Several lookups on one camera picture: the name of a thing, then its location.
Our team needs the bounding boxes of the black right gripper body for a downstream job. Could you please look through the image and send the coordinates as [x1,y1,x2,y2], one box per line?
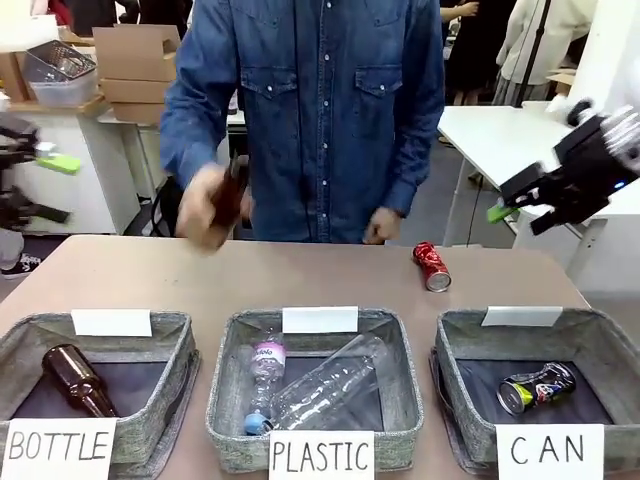
[547,113,640,224]

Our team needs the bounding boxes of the crushed dark blue can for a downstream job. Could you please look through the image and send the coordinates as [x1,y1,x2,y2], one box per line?
[496,361,578,417]

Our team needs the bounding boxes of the brown glass bottle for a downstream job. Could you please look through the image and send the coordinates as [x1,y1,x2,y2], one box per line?
[40,344,119,419]
[212,152,252,242]

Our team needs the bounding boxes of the large clear plastic bottle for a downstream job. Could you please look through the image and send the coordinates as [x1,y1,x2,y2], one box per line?
[267,333,390,433]

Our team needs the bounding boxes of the plastic bottle pink label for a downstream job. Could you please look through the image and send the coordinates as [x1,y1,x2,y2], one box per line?
[243,340,289,436]

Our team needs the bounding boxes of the person's left forearm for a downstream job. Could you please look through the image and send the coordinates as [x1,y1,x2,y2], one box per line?
[382,134,432,221]

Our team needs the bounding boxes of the person's right forearm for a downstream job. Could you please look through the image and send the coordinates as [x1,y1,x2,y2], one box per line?
[159,82,241,194]

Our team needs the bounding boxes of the crushed red can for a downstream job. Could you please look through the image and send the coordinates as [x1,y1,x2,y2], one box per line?
[411,240,453,293]

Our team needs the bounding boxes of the grey fabric basket can label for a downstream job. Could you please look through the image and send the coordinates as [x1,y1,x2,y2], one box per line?
[429,306,640,476]

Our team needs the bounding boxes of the grey fabric basket bottle label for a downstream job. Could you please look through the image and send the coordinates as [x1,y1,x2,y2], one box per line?
[0,310,202,467]

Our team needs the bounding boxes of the grey fabric basket plastic label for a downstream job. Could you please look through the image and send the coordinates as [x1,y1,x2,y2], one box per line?
[205,306,425,474]

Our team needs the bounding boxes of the paper sign reading can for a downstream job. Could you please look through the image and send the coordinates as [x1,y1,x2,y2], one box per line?
[494,423,606,480]

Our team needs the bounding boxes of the person's left hand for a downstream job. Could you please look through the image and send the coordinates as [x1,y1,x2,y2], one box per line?
[361,206,409,246]

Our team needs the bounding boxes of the person's right hand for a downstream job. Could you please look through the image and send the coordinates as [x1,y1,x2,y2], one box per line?
[174,162,255,252]

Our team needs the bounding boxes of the black white sneaker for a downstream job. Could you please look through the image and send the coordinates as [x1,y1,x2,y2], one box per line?
[0,252,42,280]

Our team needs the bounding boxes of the wooden board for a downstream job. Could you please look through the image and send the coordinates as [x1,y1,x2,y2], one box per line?
[8,93,111,117]

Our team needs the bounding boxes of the clear plastic container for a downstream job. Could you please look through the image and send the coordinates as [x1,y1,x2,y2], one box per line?
[29,70,99,108]

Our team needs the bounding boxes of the cardboard box with flap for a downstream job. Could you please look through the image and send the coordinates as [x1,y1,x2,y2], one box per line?
[546,68,579,99]

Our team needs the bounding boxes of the flat cardboard box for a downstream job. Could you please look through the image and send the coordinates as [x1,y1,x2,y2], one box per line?
[107,100,169,125]
[98,77,177,105]

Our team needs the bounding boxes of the small brown cardboard box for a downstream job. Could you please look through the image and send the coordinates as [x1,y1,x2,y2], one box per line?
[0,51,32,103]

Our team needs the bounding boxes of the blank white card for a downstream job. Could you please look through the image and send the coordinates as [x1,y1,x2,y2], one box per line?
[281,305,360,335]
[480,305,565,328]
[70,308,153,338]

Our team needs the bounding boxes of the black office chair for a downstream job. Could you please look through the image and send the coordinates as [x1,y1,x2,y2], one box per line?
[148,174,184,237]

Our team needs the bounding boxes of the black tripod pole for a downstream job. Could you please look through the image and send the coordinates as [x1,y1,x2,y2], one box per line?
[514,0,554,106]

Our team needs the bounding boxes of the bystander in cream jacket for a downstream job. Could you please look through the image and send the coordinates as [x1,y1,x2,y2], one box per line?
[492,0,600,107]

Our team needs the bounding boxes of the white foam block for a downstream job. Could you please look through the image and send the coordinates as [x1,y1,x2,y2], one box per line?
[0,13,60,53]

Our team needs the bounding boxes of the open cardboard box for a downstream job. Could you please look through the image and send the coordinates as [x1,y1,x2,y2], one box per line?
[92,24,182,81]

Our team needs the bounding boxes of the bystander in black skirt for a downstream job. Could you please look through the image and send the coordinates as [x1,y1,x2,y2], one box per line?
[439,0,519,107]

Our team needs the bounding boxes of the person in denim shirt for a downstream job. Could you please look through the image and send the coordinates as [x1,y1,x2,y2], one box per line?
[159,0,447,245]

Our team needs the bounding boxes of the paper sign reading bottle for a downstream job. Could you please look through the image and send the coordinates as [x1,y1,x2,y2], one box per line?
[0,417,119,480]

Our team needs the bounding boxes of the paper sign reading plastic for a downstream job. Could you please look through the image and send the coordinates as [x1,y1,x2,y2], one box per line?
[268,428,376,480]

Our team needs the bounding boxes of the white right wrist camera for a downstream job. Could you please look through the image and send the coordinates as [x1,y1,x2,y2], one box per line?
[544,97,596,127]

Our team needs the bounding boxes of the metal wire basket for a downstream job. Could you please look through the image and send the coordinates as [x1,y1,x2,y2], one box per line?
[22,40,98,85]

